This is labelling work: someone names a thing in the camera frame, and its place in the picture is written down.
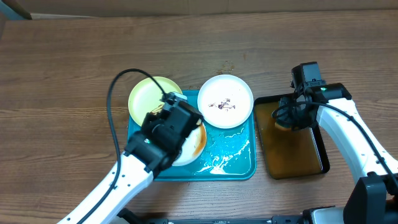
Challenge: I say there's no teal and yellow sponge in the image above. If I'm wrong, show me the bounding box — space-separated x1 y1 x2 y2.
274 121 292 131

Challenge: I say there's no yellow-green plate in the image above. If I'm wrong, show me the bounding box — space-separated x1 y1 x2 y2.
128 78 164 126

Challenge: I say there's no white plate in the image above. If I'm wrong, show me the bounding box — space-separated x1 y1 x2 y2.
172 123 207 167
197 75 254 129

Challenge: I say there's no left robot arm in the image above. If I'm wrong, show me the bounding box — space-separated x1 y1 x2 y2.
61 92 203 223

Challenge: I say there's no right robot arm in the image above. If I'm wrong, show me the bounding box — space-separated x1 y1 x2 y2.
272 62 397 223

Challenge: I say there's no black tray with brown water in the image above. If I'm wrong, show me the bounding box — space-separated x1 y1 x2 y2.
254 95 330 179

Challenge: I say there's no teal plastic tray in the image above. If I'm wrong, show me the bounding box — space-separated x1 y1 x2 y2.
126 89 257 182

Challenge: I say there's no dark chair part background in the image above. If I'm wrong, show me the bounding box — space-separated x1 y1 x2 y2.
1 0 32 20

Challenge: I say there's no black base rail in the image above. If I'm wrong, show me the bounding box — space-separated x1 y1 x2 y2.
116 207 343 224

